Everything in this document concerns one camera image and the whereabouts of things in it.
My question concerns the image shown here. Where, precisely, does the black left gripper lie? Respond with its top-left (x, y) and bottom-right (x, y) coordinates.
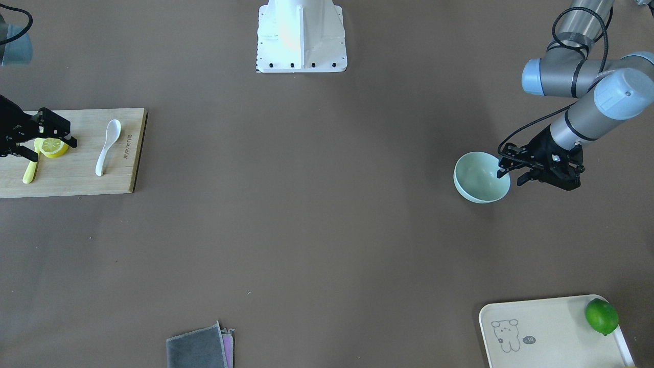
top-left (497, 127), bottom-right (586, 191)

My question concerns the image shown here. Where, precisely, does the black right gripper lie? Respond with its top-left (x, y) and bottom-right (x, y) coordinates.
top-left (1, 95), bottom-right (78, 163)

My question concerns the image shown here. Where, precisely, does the light green ceramic bowl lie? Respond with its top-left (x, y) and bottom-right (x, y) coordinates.
top-left (453, 151), bottom-right (511, 203)

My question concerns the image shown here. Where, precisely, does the white ceramic spoon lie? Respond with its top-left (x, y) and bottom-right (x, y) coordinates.
top-left (95, 119), bottom-right (122, 176)

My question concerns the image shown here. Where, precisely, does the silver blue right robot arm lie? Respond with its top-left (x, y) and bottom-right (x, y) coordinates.
top-left (1, 18), bottom-right (78, 162)

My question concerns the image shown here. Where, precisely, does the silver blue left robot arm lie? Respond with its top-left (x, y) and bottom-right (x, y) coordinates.
top-left (497, 1), bottom-right (653, 191)

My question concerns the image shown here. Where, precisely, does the halved yellow lemon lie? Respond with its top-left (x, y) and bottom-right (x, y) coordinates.
top-left (39, 138), bottom-right (69, 158)

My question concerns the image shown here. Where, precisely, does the yellow plastic knife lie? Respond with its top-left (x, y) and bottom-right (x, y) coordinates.
top-left (22, 137), bottom-right (45, 184)

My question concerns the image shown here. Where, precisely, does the bamboo cutting board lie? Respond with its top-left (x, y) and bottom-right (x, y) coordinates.
top-left (1, 108), bottom-right (147, 198)

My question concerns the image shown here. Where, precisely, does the green lime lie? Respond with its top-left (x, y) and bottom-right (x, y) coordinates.
top-left (584, 298), bottom-right (619, 336)

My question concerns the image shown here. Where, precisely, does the cream rabbit print tray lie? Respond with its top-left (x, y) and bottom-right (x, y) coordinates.
top-left (478, 295), bottom-right (635, 367)

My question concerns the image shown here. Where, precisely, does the grey folded cloth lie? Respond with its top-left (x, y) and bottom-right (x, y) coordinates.
top-left (166, 321), bottom-right (227, 367)

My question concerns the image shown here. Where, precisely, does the pink cloth under grey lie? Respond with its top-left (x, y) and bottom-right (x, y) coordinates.
top-left (220, 329), bottom-right (235, 368)

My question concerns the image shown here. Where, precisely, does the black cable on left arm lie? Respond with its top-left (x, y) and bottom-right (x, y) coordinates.
top-left (498, 6), bottom-right (610, 156)

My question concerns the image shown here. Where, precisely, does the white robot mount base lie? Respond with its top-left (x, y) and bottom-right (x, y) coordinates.
top-left (255, 1), bottom-right (348, 73)

